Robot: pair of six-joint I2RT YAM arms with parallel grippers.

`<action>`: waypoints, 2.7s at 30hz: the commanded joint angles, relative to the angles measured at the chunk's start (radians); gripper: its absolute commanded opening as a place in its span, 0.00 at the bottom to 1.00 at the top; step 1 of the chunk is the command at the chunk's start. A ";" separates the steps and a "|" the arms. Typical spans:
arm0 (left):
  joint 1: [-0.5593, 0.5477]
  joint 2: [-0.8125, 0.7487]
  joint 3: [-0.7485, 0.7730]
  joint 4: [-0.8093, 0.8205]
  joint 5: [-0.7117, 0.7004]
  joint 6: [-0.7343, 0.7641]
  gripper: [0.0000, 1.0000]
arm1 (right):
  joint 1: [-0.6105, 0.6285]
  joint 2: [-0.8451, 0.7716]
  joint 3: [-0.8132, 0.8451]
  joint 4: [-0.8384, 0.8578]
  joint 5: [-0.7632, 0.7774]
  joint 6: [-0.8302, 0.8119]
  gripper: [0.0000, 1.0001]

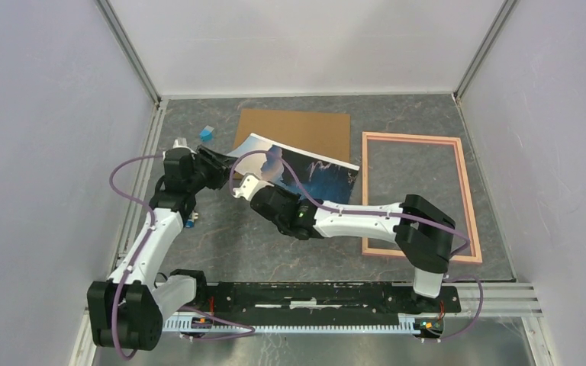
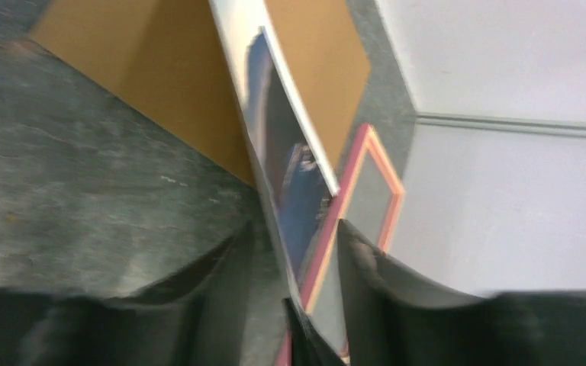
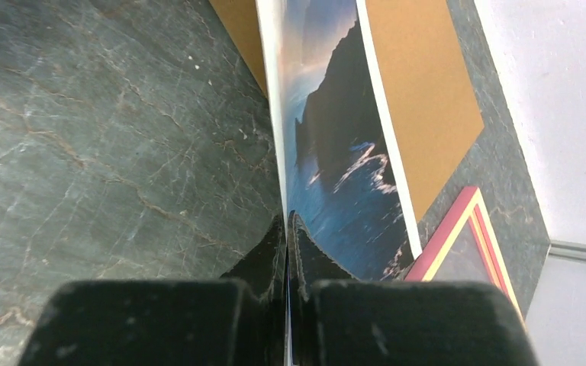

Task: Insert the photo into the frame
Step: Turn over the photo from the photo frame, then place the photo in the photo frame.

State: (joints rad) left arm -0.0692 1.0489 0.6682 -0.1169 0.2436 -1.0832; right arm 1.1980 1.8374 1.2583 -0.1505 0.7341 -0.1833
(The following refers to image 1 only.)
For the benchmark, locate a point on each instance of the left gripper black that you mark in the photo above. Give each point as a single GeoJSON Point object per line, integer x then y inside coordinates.
{"type": "Point", "coordinates": [220, 165]}

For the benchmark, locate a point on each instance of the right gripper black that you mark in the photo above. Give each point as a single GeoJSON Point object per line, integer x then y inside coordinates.
{"type": "Point", "coordinates": [293, 197]}

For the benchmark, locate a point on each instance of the landscape photo print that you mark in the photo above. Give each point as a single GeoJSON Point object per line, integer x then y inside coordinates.
{"type": "Point", "coordinates": [324, 178]}

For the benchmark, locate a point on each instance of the pink wooden picture frame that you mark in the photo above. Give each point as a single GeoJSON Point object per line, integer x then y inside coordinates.
{"type": "Point", "coordinates": [475, 256]}

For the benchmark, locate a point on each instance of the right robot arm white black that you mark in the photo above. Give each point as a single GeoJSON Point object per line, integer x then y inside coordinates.
{"type": "Point", "coordinates": [422, 232]}

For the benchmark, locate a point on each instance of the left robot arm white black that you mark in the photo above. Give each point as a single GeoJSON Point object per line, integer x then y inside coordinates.
{"type": "Point", "coordinates": [127, 310]}

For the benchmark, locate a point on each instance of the blue cube block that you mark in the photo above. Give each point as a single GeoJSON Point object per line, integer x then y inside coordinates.
{"type": "Point", "coordinates": [206, 134]}

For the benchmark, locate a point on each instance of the toy brick car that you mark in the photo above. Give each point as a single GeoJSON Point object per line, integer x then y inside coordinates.
{"type": "Point", "coordinates": [190, 222]}

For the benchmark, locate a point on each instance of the brown backing board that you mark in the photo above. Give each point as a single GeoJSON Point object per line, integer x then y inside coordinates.
{"type": "Point", "coordinates": [326, 134]}

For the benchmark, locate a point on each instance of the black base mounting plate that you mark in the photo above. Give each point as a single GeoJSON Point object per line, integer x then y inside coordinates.
{"type": "Point", "coordinates": [321, 303]}

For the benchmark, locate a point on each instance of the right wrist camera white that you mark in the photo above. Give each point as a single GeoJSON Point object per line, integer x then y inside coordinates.
{"type": "Point", "coordinates": [249, 186]}

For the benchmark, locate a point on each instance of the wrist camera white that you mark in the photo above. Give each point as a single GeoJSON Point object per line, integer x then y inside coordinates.
{"type": "Point", "coordinates": [181, 143]}
{"type": "Point", "coordinates": [249, 186]}

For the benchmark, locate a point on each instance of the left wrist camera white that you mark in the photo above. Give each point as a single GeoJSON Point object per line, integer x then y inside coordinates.
{"type": "Point", "coordinates": [181, 143]}

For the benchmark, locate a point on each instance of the slotted cable duct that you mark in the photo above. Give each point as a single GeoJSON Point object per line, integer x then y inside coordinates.
{"type": "Point", "coordinates": [184, 323]}

